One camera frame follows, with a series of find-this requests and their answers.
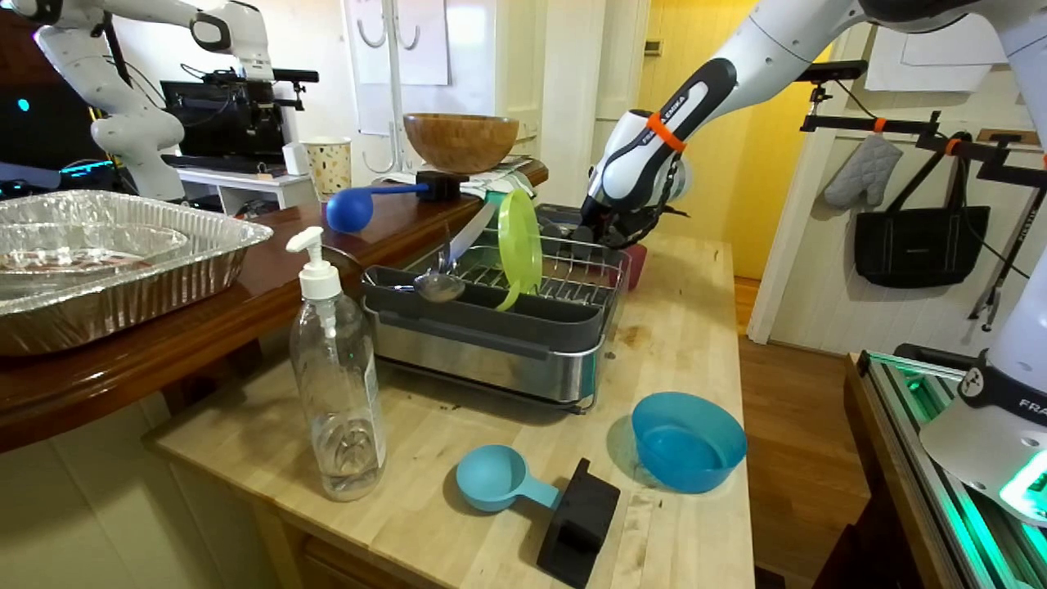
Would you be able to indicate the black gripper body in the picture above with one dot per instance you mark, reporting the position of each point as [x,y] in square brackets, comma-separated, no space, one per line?
[617,226]

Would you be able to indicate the pink plastic cup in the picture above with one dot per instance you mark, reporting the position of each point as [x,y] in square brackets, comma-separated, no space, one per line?
[636,267]

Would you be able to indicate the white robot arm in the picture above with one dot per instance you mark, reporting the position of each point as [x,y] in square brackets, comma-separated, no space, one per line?
[643,167]

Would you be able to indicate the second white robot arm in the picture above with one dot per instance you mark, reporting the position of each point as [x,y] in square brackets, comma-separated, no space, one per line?
[129,124]

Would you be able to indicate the metal serving spoon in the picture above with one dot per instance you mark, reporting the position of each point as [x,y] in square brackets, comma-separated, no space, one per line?
[443,278]

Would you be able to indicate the blue measuring cup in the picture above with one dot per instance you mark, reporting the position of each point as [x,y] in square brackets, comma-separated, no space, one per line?
[496,479]

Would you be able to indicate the paper cup with dots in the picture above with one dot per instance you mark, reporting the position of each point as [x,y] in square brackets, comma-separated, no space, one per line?
[329,166]

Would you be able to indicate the large wooden bowl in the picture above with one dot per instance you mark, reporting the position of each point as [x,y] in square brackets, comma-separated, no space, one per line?
[458,141]

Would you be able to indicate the grey dish drying rack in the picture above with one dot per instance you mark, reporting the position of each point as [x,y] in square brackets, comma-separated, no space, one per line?
[545,346]

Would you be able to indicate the blue plastic bowl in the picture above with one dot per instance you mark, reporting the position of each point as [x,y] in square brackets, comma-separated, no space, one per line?
[686,442]

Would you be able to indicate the grey oven mitt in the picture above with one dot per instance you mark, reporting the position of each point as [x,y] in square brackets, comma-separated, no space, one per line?
[863,174]

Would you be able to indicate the blue ladle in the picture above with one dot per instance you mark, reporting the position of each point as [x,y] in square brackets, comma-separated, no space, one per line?
[353,206]

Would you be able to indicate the black block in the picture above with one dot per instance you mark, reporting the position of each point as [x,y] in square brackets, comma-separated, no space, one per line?
[576,528]

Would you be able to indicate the clear soap pump bottle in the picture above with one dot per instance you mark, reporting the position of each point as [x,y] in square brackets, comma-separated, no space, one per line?
[334,370]

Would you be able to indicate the black hanging bag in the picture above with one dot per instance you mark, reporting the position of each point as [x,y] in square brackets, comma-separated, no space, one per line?
[924,247]

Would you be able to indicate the aluminium foil tray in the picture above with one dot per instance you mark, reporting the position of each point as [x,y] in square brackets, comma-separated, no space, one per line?
[79,267]

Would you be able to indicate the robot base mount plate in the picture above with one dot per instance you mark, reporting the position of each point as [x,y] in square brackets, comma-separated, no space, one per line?
[970,487]

